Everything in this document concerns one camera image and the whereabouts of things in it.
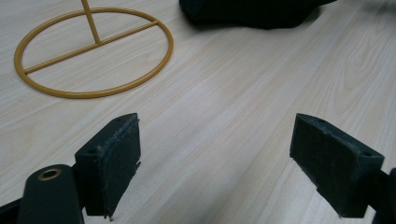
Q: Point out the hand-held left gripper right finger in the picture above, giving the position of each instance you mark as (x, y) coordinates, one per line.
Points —
(336, 161)

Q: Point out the dark cloth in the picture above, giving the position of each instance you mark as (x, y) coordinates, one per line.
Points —
(249, 12)

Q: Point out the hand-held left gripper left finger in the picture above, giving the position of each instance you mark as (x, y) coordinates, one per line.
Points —
(109, 168)

